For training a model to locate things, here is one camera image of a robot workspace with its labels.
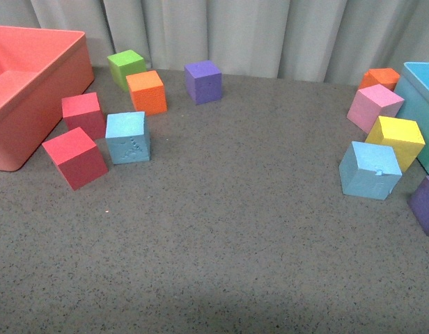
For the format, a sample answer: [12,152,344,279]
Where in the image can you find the blue foam cube with marks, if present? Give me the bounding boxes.
[105,111,150,164]

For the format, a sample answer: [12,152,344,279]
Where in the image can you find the purple foam cube back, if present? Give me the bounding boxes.
[184,60,222,105]

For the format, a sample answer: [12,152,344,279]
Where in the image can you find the purple foam cube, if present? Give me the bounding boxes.
[407,175,429,236]
[184,60,222,105]

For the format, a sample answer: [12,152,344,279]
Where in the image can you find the orange foam cube left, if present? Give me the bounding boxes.
[126,70,168,116]

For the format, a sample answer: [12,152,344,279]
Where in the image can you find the orange foam cube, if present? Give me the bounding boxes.
[358,67,400,91]
[126,70,168,116]

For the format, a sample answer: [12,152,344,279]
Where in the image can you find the green foam cube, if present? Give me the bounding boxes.
[107,49,146,92]

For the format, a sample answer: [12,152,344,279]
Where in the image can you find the red foam cube front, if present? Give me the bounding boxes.
[42,127,109,190]

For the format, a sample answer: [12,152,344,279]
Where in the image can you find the red foam cube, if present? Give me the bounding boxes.
[42,127,109,190]
[61,93,106,140]

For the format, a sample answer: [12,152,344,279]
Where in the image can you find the red foam cube rear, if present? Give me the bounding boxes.
[61,93,106,140]

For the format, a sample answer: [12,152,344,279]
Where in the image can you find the pink foam cube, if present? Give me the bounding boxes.
[347,84,405,134]

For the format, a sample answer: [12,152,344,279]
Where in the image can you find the white curtain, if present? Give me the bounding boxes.
[0,1,429,85]

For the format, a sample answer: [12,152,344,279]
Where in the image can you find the yellow foam cube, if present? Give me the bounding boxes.
[365,116,426,172]

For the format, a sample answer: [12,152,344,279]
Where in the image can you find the orange foam cube right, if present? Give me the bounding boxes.
[358,67,400,91]

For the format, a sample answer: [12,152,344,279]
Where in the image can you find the pink plastic bin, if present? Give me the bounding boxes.
[0,26,94,171]

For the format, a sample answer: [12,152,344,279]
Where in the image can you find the purple foam cube right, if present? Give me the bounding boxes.
[407,175,429,236]

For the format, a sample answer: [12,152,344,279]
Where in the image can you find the teal plastic bin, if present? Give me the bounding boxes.
[394,61,429,174]

